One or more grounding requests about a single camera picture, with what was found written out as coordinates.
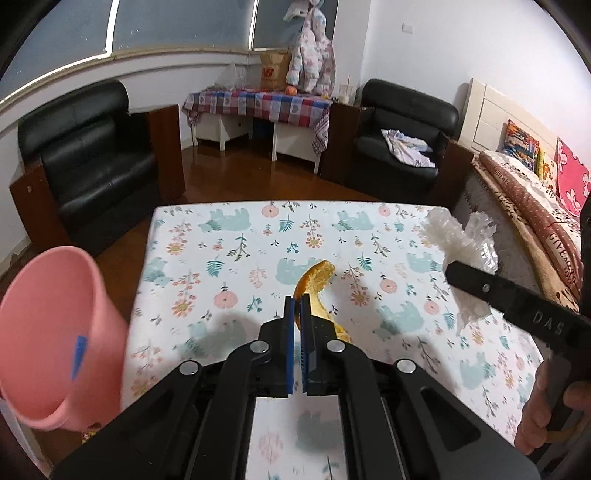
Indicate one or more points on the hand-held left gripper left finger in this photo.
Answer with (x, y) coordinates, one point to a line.
(289, 341)

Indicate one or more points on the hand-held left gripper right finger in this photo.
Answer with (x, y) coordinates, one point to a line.
(305, 341)

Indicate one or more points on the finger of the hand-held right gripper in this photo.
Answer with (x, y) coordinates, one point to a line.
(480, 286)

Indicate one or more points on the clear plastic wrapper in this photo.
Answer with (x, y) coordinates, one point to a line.
(452, 235)

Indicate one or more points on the yellow fruit peel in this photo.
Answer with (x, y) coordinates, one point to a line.
(318, 277)

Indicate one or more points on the pink plastic bucket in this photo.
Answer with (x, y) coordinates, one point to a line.
(46, 300)

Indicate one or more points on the person's right hand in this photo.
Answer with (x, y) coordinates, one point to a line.
(533, 415)

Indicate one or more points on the bed with patterned blankets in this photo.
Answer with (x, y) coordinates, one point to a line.
(517, 230)

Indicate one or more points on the brown dotted quilt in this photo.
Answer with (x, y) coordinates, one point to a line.
(535, 207)

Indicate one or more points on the yellow floral pillow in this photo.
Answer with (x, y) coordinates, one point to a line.
(547, 168)

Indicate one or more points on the pink floral pillow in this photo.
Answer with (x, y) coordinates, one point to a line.
(572, 180)

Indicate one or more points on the colourful patterned pillow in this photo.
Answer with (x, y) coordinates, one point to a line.
(519, 143)

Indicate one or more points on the pale printed cloth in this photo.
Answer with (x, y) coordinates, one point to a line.
(408, 147)

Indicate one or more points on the white bed headboard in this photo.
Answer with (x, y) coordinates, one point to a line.
(489, 110)

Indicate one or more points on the black leather armchair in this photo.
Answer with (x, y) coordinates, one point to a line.
(406, 106)
(92, 170)

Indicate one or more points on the white desk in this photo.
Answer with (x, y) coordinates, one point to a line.
(295, 138)

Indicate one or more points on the plastic cup with straw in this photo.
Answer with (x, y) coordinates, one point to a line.
(345, 94)

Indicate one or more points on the plaid-covered side table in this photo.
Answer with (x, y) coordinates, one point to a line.
(258, 104)

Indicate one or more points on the clear plastic bag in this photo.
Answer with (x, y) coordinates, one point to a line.
(235, 78)

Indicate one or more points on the brown paper bag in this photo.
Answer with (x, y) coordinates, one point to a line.
(275, 71)

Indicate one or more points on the floral padded jacket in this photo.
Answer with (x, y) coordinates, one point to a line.
(314, 50)

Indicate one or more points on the frosted window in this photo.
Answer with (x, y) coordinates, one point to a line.
(184, 18)

